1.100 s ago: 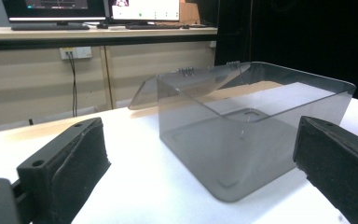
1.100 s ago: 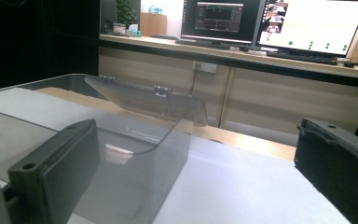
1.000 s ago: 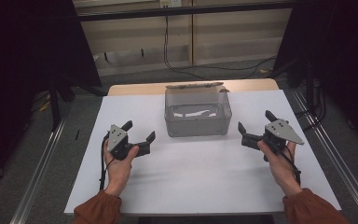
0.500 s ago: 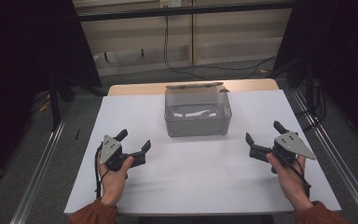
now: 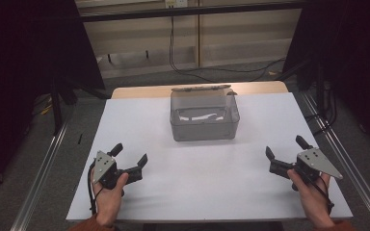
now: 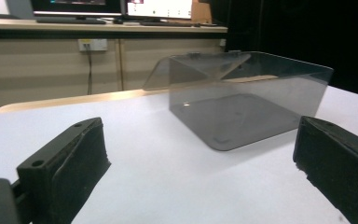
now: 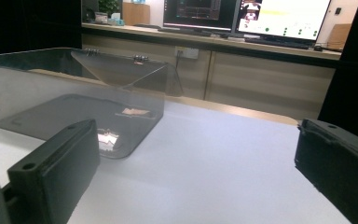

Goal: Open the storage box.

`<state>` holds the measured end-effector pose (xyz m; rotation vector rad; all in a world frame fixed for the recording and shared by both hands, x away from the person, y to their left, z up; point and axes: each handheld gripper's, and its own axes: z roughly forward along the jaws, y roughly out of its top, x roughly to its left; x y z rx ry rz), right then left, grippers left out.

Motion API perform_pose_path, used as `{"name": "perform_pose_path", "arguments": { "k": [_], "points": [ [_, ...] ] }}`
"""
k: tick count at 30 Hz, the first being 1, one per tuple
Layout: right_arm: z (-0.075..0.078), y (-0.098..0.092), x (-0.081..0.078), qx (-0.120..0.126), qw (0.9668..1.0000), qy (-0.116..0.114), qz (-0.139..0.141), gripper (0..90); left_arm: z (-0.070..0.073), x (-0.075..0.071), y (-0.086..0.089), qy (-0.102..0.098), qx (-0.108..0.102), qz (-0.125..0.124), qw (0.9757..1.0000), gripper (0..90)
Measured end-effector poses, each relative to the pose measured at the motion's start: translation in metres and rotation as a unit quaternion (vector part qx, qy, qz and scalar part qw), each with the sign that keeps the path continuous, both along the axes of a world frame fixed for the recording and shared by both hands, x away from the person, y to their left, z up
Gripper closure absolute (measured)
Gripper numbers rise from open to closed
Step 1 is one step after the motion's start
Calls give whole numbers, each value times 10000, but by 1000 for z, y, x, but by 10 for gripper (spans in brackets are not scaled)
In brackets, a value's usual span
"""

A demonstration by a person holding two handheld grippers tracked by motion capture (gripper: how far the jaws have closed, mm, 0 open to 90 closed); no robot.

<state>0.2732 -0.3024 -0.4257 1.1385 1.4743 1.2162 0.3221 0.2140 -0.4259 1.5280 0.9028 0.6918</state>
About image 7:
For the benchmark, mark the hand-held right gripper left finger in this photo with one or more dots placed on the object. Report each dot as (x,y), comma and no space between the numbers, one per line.
(63,168)

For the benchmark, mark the brown wooden board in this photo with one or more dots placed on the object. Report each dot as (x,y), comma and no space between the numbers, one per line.
(135,14)

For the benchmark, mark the dark curtain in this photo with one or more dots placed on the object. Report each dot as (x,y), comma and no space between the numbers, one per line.
(354,77)
(28,21)

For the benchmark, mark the beige cabinet front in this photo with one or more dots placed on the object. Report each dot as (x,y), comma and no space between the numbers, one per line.
(261,81)

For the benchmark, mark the smoky transparent plastic box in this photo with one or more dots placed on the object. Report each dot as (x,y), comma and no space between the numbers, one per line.
(74,102)

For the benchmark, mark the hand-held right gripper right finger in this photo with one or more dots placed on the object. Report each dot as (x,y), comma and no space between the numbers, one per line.
(338,168)

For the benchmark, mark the black wall switch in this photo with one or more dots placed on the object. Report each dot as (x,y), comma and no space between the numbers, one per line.
(338,11)

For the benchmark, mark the black keyboard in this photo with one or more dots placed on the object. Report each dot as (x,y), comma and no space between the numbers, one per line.
(180,30)
(276,43)

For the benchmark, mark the black computer mouse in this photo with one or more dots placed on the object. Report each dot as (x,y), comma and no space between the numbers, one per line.
(318,48)
(224,35)

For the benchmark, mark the dark screen monitor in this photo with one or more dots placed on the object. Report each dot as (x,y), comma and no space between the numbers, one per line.
(199,12)

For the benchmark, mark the green potted plant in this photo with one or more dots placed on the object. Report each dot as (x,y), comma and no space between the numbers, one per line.
(107,6)

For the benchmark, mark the light wooden counter top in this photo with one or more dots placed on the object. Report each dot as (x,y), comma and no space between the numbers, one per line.
(230,42)

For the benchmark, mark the white wall socket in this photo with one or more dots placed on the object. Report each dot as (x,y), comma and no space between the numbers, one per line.
(188,53)

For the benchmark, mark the teal tissue pack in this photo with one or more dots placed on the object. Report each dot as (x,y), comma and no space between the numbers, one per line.
(116,20)

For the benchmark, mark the bright screen monitor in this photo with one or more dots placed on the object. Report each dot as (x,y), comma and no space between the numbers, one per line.
(282,18)

